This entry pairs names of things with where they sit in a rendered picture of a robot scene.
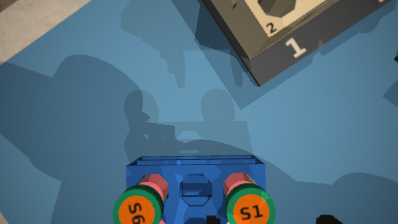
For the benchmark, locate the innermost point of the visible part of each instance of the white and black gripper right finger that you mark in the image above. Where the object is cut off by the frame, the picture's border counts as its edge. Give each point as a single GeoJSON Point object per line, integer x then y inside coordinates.
{"type": "Point", "coordinates": [327, 219]}

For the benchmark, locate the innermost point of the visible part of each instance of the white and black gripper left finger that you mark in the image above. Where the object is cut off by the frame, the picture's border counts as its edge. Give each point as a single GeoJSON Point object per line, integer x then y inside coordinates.
{"type": "Point", "coordinates": [212, 220]}

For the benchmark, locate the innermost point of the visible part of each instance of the blue bench mat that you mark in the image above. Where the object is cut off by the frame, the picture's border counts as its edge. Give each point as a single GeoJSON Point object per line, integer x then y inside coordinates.
{"type": "Point", "coordinates": [123, 79]}

